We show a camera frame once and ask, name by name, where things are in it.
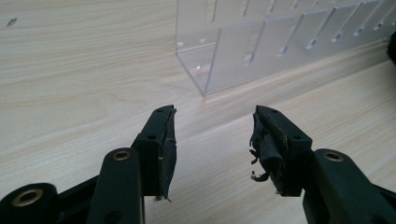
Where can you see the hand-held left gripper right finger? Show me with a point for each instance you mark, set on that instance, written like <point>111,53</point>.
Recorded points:
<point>292,155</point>

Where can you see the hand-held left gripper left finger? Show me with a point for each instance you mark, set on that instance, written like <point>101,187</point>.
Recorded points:
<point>155,149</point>

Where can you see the clear acrylic slotted rack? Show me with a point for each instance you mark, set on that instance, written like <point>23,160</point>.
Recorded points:
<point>249,53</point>

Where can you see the dark object at table edge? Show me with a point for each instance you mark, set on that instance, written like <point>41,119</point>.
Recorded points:
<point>392,49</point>

